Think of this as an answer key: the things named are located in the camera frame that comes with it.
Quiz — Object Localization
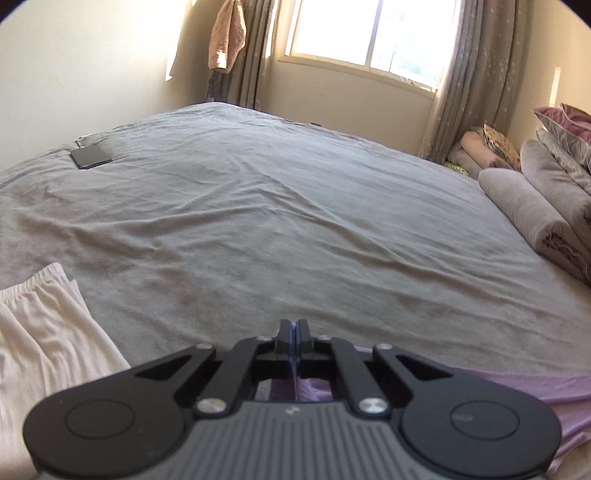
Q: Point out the rolled pink blanket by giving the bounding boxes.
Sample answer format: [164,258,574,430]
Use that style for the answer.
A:
[448,130,509,178]

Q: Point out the lilac pants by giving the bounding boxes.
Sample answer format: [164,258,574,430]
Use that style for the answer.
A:
[254,364,591,476]

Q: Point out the pink velvet pillow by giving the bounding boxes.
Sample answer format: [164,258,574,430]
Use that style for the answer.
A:
[533,104,591,144]

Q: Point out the cream white pants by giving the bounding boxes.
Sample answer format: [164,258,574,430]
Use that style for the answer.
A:
[0,262,132,480]

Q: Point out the dark hanging cloth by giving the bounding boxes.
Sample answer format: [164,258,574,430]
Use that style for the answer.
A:
[205,69,229,103]

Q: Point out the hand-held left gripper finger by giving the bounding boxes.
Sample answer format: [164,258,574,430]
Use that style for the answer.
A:
[295,319,476,413]
[131,319,295,411]

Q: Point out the grey curtain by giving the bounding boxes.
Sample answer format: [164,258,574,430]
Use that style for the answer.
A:
[418,0,536,162]
[226,0,303,112]

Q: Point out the rolled grey blanket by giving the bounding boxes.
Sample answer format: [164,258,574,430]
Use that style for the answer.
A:
[478,167,591,287]

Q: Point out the pink hanging towel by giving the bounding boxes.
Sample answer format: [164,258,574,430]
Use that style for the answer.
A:
[208,0,247,75]

